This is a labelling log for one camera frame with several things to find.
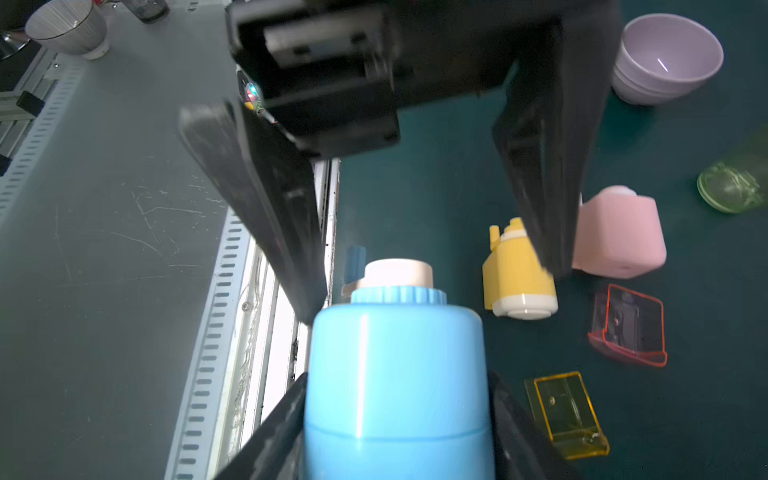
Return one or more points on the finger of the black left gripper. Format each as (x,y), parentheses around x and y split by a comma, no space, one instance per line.
(270,186)
(547,129)

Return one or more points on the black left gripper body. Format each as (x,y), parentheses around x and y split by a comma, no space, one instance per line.
(334,74)

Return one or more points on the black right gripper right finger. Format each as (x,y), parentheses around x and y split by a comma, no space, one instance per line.
(521,451)

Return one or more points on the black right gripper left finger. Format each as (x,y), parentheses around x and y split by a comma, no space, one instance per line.
(275,450)

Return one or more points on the yellow transparent tray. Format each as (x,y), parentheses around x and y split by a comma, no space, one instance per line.
(562,409)

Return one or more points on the blue pencil sharpener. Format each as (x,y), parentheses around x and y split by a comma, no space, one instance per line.
(397,383)

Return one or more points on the yellow pencil sharpener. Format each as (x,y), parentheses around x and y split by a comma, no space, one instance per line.
(515,285)

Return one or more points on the red transparent tray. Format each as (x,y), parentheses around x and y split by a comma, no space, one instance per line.
(628,326)

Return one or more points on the lilac ceramic bowl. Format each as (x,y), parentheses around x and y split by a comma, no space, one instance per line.
(663,57)

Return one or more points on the green glass tumbler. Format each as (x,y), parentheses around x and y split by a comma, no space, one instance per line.
(737,182)

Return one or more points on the striped white cup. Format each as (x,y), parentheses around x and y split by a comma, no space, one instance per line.
(70,27)

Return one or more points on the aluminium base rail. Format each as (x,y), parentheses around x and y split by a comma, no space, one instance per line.
(269,348)

